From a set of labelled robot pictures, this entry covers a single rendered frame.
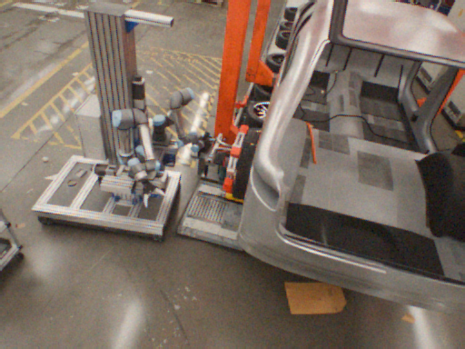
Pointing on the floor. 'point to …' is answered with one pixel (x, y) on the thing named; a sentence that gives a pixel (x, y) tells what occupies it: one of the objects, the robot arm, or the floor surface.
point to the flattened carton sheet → (314, 297)
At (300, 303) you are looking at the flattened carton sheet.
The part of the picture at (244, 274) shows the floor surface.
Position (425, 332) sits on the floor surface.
